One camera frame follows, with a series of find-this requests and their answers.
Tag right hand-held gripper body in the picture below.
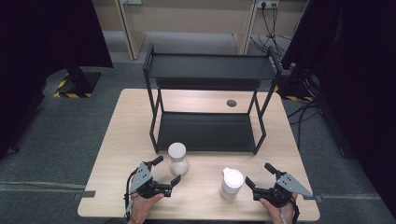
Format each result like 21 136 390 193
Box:
252 170 314 209

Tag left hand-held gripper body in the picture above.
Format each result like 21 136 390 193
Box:
128 161 173 200

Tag glass jar with spout lid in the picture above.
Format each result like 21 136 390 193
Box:
219 166 245 202

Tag glass jar with white powder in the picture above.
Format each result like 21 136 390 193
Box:
167 142 190 176

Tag black metal two-tier rack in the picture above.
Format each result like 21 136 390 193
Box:
142 43 283 156

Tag person's left hand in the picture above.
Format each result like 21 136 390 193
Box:
127 192 165 224

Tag person's right hand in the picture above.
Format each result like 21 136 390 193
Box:
259 193 299 224

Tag grey floor tape piece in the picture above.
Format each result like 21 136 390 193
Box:
303 194 325 203

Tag black stand base striped tape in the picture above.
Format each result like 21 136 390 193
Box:
52 65 103 99
274 68 316 103

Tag black curtain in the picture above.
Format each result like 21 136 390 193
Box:
0 0 114 161
281 0 396 218

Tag left hand-held gripper cable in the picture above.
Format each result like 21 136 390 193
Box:
123 167 140 220

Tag hand-held gripper cable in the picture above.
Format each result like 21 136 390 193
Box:
123 167 140 220
278 194 301 224

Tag right hand-held gripper cable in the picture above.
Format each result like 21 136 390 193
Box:
278 194 301 224

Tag black floor cables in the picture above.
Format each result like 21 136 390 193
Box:
287 98 323 150

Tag black floor cable bundle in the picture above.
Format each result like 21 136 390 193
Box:
249 4 293 60

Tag white wall socket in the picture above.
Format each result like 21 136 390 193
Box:
256 0 280 9

